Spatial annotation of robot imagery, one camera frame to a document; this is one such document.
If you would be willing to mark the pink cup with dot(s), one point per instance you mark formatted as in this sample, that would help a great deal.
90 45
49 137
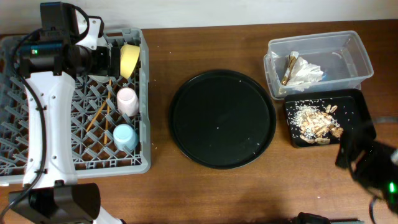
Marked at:
127 102

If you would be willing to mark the black rectangular tray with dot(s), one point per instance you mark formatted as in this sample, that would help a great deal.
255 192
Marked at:
351 112

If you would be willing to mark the yellow bowl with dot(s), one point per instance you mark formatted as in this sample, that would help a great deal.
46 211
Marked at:
129 58

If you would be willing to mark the round black tray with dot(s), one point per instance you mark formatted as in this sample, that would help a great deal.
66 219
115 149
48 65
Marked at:
222 119

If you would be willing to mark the clear plastic bin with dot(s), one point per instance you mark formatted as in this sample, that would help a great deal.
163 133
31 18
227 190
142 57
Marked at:
342 58

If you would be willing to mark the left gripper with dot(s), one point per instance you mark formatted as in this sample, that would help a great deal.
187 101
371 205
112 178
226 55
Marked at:
105 55

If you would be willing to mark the white napkin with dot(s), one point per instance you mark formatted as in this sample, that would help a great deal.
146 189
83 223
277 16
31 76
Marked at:
303 74

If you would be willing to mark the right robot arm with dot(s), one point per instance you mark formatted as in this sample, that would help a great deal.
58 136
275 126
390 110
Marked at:
386 194

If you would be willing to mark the gold foil wrapper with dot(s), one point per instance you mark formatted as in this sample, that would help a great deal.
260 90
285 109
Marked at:
292 61

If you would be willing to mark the blue cup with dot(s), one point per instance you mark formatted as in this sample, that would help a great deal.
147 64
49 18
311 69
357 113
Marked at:
125 137

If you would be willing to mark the food scraps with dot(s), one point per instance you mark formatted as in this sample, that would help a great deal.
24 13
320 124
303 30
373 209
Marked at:
313 122

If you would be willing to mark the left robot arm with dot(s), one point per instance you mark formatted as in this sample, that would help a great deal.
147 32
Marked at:
48 61

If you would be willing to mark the grey dishwasher rack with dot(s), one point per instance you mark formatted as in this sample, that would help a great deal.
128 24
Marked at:
94 153

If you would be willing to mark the grey plate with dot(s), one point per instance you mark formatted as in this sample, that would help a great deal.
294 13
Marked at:
100 79

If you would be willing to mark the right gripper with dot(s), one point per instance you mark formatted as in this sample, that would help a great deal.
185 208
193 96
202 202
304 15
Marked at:
372 149

